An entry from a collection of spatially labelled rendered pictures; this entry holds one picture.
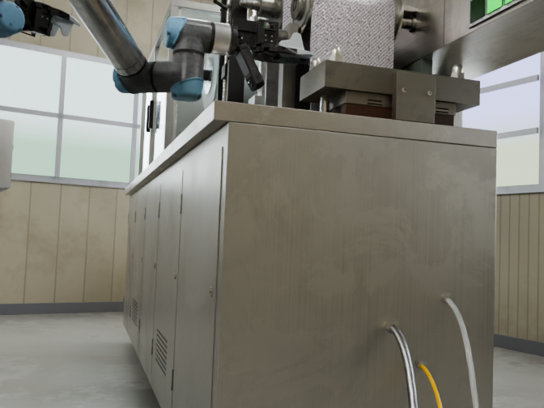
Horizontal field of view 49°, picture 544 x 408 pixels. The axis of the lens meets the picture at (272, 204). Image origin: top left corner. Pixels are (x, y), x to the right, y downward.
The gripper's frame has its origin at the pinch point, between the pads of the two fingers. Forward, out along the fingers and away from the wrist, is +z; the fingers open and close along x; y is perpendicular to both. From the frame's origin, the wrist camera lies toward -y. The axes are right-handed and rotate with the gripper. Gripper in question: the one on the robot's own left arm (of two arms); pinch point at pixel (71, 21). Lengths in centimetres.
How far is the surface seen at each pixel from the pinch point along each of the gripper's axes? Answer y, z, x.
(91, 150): 27, 208, -237
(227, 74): 5.8, 34.8, 31.4
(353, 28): -5, 29, 76
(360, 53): 1, 31, 78
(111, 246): 101, 228, -219
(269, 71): 2, 45, 40
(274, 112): 24, -9, 81
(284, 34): -2, 22, 60
